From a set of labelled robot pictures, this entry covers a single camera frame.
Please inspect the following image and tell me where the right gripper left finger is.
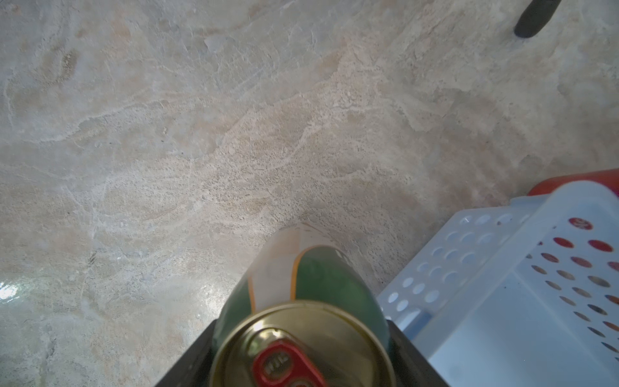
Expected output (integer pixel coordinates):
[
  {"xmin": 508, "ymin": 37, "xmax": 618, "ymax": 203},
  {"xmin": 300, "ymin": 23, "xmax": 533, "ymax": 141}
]
[{"xmin": 156, "ymin": 319, "xmax": 217, "ymax": 387}]

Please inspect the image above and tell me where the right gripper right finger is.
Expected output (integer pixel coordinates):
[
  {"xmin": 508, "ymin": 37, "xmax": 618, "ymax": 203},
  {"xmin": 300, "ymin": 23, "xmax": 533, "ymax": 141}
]
[{"xmin": 387, "ymin": 320, "xmax": 448, "ymax": 387}]

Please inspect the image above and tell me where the green and red can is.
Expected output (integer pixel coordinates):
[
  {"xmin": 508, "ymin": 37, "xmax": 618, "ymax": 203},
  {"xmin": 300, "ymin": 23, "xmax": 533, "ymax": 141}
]
[{"xmin": 208, "ymin": 223, "xmax": 396, "ymax": 386}]

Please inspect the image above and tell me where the red cola can back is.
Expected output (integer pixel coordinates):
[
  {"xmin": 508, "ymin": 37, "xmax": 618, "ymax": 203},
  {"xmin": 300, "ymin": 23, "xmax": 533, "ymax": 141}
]
[{"xmin": 526, "ymin": 168, "xmax": 619, "ymax": 198}]

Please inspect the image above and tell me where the lavender perforated plastic basket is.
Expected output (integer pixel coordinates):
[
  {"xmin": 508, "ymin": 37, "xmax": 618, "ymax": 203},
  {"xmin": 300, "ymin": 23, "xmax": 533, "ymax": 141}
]
[{"xmin": 378, "ymin": 182, "xmax": 618, "ymax": 386}]

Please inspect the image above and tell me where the black perforated music stand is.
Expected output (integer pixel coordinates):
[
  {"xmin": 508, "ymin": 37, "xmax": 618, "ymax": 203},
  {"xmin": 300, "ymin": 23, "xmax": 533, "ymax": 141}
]
[{"xmin": 514, "ymin": 0, "xmax": 562, "ymax": 39}]

